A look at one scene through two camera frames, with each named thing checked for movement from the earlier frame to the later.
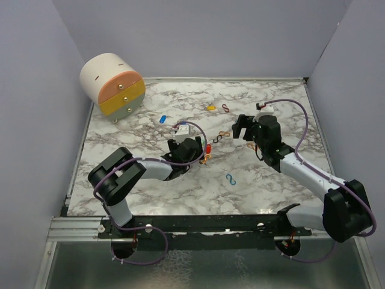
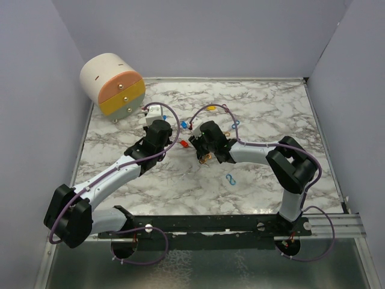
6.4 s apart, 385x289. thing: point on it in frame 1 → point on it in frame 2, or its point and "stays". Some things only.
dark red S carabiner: (226, 109) stays
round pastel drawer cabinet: (114, 84) stays
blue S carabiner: (231, 180) stays
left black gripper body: (199, 152) → (169, 142)
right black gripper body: (260, 142) → (201, 146)
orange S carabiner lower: (206, 158) stays
